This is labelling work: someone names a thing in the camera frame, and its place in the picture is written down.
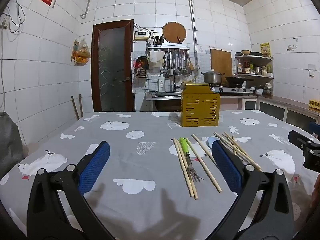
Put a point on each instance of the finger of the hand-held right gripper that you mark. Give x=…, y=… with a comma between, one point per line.
x=298, y=140

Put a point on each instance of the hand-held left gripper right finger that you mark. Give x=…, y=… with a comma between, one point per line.
x=226, y=165

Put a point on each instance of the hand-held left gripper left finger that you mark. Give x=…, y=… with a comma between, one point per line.
x=96, y=165

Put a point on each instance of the wooden chopstick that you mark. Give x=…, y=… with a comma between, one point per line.
x=207, y=171
x=200, y=145
x=194, y=193
x=231, y=140
x=226, y=142
x=182, y=163
x=251, y=162
x=234, y=146

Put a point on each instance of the yellow perforated utensil holder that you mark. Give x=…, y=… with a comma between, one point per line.
x=200, y=107

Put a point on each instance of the blue chair back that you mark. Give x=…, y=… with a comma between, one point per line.
x=314, y=128

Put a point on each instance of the light blue spoon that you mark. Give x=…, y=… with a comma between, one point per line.
x=212, y=142

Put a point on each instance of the egg carton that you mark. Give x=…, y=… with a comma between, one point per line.
x=315, y=103

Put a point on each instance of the kitchen counter cabinet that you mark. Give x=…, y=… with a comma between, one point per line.
x=275, y=107

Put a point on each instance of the grey animal print tablecloth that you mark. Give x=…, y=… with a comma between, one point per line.
x=140, y=170

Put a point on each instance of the glass jar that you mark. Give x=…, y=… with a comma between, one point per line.
x=268, y=89

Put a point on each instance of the wooden stick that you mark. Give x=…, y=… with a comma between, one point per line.
x=75, y=107
x=80, y=105

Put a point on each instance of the steel gas stove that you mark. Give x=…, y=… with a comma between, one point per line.
x=232, y=90

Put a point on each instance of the black wok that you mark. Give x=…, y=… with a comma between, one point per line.
x=238, y=80

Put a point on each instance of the corner shelf with bottles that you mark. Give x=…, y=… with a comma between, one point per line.
x=253, y=65

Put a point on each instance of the steel pot with lid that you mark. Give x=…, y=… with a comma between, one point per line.
x=212, y=78

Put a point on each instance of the grey sack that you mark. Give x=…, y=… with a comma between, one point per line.
x=10, y=145

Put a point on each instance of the steel sink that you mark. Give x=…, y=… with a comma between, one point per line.
x=165, y=94

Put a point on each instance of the metal faucet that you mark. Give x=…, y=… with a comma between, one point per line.
x=174, y=82

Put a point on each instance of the brown door with frosted glass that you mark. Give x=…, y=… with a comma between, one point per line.
x=112, y=67

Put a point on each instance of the rectangular wooden cutting board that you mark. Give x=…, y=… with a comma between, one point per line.
x=221, y=63

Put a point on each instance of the white dish soap bottle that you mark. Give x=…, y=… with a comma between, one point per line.
x=161, y=83

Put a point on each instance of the red and black hanging bag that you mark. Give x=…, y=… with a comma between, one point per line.
x=141, y=66

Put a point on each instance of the row of hanging ladles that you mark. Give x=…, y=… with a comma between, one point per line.
x=178, y=63

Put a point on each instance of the bag of oranges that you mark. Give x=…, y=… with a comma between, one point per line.
x=81, y=53

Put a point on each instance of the white hanging cloth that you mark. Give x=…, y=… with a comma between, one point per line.
x=156, y=58

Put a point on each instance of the wall hook sticker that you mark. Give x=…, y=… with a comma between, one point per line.
x=292, y=45

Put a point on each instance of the yellow wall poster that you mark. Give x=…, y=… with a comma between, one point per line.
x=265, y=50

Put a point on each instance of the metal wall rack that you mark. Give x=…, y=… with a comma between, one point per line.
x=167, y=47

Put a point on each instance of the white wall control box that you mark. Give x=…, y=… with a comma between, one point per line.
x=140, y=35

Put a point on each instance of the grey wall pipe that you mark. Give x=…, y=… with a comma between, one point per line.
x=192, y=30

